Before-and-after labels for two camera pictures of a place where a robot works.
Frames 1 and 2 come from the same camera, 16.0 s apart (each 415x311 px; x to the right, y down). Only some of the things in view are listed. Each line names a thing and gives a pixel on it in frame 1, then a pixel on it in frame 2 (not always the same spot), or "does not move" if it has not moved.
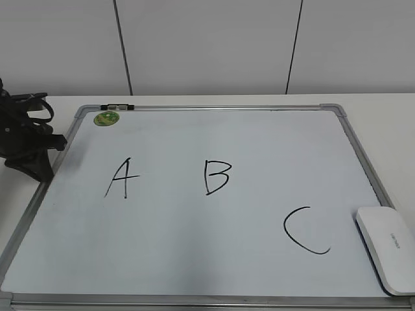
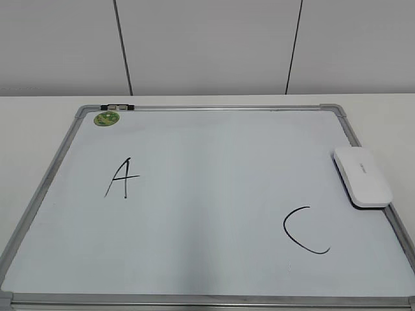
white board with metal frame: x=203 y=207 does not move
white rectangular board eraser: x=391 y=239 → x=362 y=177
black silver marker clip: x=117 y=107 does not move
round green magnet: x=106 y=118 does not move
